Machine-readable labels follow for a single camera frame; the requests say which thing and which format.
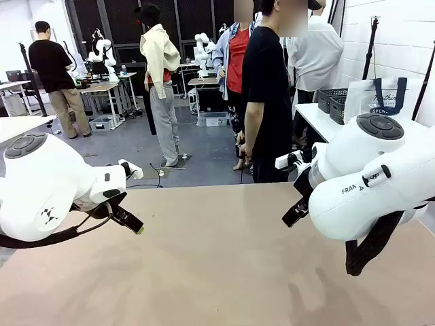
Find person in black t-shirt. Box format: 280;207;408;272
241;0;296;184

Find green top desk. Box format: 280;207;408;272
117;71;139;111

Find black left arm cable sleeve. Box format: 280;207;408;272
0;202;114;251

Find person black shirt khaki trousers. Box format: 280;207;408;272
28;20;92;140

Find tall black tripod stand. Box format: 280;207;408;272
362;15;382;81

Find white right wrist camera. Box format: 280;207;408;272
275;151;313;170

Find wood top desk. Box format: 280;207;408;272
69;82;120;131

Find white side table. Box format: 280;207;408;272
294;103;346;143

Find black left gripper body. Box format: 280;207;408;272
71;199;120;220

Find person in white shirt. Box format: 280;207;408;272
285;0;345;107

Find clear shopping bag navy handles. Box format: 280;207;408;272
344;77;418;126

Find person's right forearm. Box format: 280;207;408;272
243;101;265;147

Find dark grey plastic basket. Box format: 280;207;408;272
328;96;348;126
317;88;349;115

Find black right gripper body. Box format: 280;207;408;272
292;164;316;209

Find clear plastic floor bin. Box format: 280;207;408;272
88;115;121;133

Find slanted black stand leg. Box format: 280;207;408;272
411;50;435;122

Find black cabinet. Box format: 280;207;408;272
196;87;228;113

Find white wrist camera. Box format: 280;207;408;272
118;160;144;181
275;151;313;170

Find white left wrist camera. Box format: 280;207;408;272
118;160;144;181

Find mannequin in cream jacket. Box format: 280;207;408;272
134;2;182;168

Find small wood top table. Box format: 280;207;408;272
187;77;220;100

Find clear plastic bin white label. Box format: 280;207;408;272
196;111;230;128

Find metal floor plate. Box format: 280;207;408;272
133;165;171;181

